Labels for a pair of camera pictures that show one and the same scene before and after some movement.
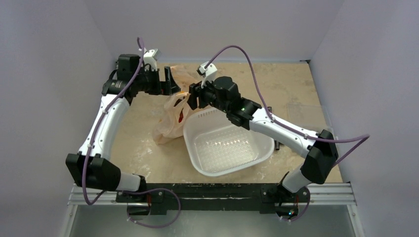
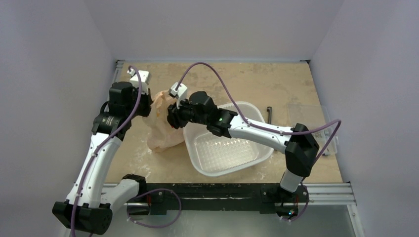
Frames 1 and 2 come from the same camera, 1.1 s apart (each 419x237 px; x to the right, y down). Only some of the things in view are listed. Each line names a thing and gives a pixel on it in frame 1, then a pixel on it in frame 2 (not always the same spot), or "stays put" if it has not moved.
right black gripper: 199,95 to 173,115
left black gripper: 167,87 to 146,98
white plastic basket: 218,147 stays put
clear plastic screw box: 314,117 stays put
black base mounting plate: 231,197 stays put
